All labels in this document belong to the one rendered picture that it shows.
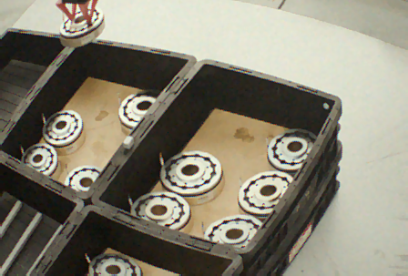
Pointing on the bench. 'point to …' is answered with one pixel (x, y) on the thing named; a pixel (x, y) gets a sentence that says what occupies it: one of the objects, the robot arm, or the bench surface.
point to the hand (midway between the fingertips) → (80, 17)
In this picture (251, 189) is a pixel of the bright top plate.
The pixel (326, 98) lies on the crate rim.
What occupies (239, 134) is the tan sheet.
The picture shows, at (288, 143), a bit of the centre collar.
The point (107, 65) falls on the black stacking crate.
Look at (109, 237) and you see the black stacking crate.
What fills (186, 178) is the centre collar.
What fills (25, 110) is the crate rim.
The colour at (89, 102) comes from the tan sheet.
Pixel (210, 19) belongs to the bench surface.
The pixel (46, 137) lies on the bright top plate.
